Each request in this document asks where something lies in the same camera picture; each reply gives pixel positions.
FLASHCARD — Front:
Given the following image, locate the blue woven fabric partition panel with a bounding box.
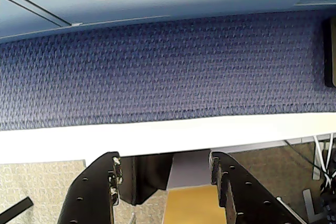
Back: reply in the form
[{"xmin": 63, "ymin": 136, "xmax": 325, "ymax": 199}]
[{"xmin": 0, "ymin": 11, "xmax": 328, "ymax": 132}]

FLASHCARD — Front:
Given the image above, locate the yellow wooden block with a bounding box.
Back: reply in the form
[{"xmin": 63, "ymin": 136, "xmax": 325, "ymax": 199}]
[{"xmin": 162, "ymin": 184, "xmax": 227, "ymax": 224}]

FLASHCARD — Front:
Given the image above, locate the black rectangular box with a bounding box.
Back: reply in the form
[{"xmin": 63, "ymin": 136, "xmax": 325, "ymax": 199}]
[{"xmin": 322, "ymin": 17, "xmax": 336, "ymax": 88}]

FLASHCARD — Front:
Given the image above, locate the white cable bundle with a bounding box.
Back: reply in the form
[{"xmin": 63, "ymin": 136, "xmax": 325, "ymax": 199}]
[{"xmin": 312, "ymin": 133, "xmax": 336, "ymax": 190}]

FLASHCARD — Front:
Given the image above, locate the grey metal bracket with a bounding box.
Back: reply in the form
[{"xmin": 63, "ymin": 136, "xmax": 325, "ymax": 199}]
[{"xmin": 301, "ymin": 188, "xmax": 329, "ymax": 223}]

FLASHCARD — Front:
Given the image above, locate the white desk board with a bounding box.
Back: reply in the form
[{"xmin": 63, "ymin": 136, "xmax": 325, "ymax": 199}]
[{"xmin": 0, "ymin": 111, "xmax": 336, "ymax": 165}]

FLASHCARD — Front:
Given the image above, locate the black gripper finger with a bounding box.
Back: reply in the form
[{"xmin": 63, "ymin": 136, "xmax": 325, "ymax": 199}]
[
  {"xmin": 208, "ymin": 150, "xmax": 303, "ymax": 224},
  {"xmin": 57, "ymin": 151, "xmax": 123, "ymax": 224}
]

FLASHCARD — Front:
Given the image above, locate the black table leg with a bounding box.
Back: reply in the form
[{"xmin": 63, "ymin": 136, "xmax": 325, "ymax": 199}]
[{"xmin": 119, "ymin": 153, "xmax": 174, "ymax": 206}]

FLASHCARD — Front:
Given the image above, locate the black flat bar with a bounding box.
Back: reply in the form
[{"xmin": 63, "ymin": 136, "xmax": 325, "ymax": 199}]
[{"xmin": 0, "ymin": 196, "xmax": 34, "ymax": 222}]

